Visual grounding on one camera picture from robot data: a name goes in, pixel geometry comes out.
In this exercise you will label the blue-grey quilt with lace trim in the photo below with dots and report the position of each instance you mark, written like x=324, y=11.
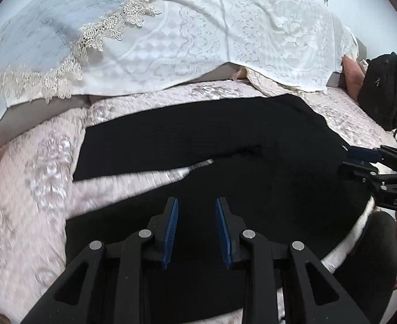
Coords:
x=49, y=23

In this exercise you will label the white lace cover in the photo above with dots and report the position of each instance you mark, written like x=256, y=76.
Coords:
x=185, y=40

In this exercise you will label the pink pillow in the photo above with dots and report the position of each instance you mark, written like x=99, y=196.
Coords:
x=352, y=76

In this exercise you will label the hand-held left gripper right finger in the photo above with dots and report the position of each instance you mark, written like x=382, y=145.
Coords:
x=222, y=229

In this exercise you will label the person's dark trouser leg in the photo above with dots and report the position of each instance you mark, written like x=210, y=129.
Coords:
x=370, y=260

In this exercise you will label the black bag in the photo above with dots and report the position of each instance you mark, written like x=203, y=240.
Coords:
x=384, y=87

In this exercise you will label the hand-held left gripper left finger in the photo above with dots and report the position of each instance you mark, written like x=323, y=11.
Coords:
x=172, y=229

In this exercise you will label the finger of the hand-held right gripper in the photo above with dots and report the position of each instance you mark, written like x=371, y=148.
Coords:
x=364, y=155
x=357, y=169

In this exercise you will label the pink quilted bedspread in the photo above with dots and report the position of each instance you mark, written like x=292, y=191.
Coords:
x=32, y=192

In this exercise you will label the black pants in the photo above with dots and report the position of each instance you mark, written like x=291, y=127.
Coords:
x=218, y=135

